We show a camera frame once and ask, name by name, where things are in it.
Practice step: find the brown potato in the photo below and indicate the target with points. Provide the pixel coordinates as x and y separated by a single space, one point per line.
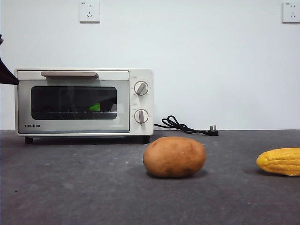
174 157

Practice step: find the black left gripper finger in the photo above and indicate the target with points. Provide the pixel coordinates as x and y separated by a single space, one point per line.
5 75

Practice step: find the white oven knob, upright grip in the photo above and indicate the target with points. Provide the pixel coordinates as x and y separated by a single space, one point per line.
140 116

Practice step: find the white toaster oven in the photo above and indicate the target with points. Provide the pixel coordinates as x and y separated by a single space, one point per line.
140 75

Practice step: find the yellow corn cob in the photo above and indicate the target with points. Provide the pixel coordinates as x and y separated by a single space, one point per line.
281 162

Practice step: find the purple eggplant with green stem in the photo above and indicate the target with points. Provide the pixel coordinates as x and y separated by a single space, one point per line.
95 107

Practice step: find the white oven knob, slanted grip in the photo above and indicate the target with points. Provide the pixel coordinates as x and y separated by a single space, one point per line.
140 88

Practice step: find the white wall socket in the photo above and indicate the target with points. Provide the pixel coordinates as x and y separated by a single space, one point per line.
89 12
291 12

